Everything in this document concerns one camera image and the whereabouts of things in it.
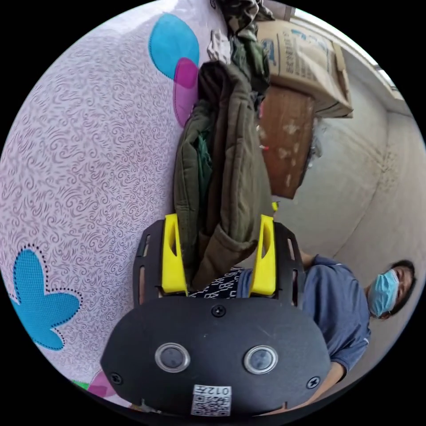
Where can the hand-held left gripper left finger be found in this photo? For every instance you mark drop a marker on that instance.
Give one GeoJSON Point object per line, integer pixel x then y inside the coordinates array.
{"type": "Point", "coordinates": [173, 266]}

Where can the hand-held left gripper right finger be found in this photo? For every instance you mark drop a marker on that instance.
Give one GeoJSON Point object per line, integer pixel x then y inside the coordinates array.
{"type": "Point", "coordinates": [266, 273]}

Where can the brown pants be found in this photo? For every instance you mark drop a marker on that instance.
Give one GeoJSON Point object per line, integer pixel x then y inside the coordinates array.
{"type": "Point", "coordinates": [229, 159]}

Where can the person's right forearm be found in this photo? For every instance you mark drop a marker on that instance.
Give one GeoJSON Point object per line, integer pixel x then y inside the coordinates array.
{"type": "Point", "coordinates": [307, 259]}

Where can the plain brown cardboard carton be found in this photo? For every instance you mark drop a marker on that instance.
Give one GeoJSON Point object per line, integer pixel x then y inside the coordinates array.
{"type": "Point", "coordinates": [286, 143]}

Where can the person's body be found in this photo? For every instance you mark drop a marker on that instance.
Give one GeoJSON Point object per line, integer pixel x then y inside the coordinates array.
{"type": "Point", "coordinates": [336, 306]}

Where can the bed with printed floral sheet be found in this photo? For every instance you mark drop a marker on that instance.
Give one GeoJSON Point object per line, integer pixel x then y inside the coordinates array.
{"type": "Point", "coordinates": [93, 173]}

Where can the cardboard carton with blue print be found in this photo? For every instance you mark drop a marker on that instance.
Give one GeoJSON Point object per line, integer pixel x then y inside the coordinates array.
{"type": "Point", "coordinates": [306, 66]}

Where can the pile of clothes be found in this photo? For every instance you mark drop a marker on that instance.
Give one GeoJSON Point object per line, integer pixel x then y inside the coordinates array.
{"type": "Point", "coordinates": [248, 50]}

